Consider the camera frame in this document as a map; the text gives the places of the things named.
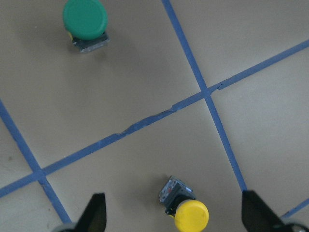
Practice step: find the green push button switch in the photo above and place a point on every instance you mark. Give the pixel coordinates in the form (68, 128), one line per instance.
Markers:
(86, 22)

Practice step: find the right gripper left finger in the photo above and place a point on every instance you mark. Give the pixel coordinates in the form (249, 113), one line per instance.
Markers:
(93, 218)

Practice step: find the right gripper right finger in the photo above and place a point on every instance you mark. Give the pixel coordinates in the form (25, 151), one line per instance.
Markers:
(257, 216)

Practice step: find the yellow push button switch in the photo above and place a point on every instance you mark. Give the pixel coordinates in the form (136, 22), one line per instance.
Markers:
(179, 200)

